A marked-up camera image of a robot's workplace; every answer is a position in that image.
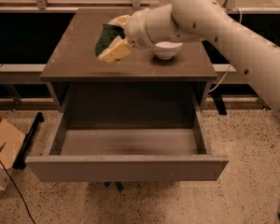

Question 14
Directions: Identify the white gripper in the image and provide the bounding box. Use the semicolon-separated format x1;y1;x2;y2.
98;8;153;63

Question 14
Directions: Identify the green and yellow sponge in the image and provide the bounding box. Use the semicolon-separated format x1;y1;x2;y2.
95;23;125;56

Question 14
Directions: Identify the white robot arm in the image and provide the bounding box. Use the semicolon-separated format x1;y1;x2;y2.
95;0;280;118

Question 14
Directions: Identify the grey cabinet with counter top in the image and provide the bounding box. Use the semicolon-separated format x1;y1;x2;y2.
39;7;217;130

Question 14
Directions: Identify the grey open top drawer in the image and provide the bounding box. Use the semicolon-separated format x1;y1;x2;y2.
26;98;229;182

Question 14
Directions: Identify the white ceramic bowl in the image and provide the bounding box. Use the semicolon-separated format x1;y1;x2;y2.
153;42;183;60

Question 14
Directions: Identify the black bar on floor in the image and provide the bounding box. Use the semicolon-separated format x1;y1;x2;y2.
12;112;44;170

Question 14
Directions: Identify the white hanging cable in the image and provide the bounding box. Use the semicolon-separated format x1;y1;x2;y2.
207;7;243;93

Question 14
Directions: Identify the black floor cable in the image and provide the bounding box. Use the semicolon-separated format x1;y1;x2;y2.
0;147;37;224

